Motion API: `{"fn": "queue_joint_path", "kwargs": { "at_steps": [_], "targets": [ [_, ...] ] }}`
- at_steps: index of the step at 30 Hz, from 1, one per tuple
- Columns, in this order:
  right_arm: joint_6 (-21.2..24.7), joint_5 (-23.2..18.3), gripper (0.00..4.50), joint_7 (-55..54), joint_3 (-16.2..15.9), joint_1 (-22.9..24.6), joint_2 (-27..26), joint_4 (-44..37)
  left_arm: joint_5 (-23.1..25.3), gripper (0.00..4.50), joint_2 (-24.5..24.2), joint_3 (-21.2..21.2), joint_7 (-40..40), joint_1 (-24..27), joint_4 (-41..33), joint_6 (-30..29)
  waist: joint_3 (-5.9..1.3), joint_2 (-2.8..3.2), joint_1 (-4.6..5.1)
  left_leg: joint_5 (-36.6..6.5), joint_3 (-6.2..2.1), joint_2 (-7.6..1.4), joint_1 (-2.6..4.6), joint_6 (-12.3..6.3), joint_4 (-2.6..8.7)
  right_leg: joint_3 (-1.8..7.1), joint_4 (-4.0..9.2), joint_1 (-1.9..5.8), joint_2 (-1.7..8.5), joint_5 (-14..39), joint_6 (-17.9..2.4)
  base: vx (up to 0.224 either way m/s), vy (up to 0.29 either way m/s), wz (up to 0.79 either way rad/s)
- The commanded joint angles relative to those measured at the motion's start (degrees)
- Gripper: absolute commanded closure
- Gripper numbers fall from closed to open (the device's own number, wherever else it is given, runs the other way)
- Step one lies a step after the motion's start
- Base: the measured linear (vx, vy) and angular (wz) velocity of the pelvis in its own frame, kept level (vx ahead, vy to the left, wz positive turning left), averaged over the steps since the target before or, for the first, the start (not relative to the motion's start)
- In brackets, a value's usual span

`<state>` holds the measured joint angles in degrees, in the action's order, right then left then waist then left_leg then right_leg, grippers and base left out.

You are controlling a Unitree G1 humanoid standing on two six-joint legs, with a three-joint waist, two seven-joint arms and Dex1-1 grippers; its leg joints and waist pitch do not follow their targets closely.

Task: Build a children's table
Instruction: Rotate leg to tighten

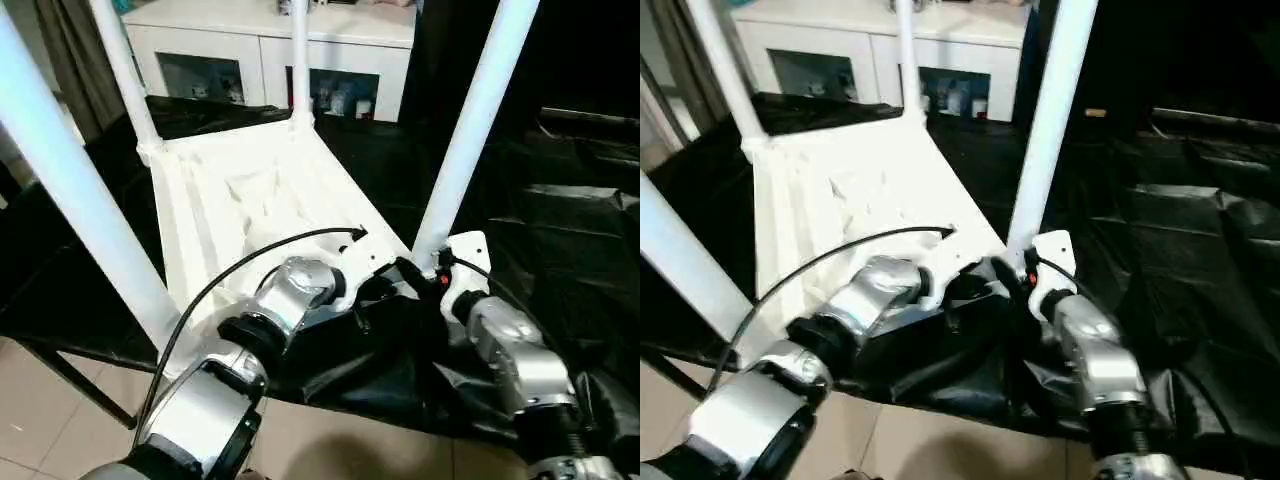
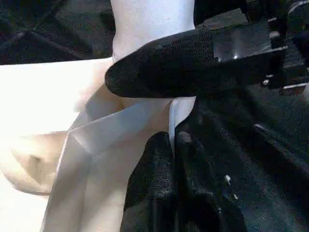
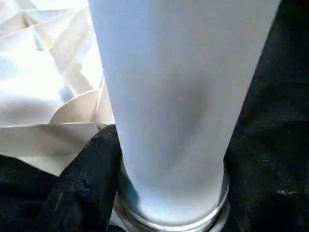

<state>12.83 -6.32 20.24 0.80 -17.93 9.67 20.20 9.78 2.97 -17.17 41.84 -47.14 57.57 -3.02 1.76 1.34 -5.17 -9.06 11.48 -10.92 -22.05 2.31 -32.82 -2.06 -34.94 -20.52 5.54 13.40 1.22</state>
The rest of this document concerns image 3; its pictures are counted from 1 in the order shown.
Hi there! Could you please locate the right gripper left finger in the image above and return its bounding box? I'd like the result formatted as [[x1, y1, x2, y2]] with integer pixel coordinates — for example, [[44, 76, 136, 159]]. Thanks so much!
[[43, 124, 123, 232]]

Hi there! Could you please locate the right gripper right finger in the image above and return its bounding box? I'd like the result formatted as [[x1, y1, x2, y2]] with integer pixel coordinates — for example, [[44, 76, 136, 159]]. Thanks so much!
[[223, 135, 309, 232]]

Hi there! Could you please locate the white plastic table top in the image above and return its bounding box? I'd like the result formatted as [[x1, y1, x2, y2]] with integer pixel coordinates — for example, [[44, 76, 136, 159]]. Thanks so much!
[[0, 0, 231, 232]]

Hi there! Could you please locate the white plastic table leg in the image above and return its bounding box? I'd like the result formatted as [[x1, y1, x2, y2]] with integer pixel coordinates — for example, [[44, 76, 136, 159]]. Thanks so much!
[[87, 0, 282, 228]]

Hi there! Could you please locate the black work mat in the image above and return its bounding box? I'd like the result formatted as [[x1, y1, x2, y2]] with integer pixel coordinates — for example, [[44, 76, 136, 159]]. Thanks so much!
[[0, 0, 309, 232]]

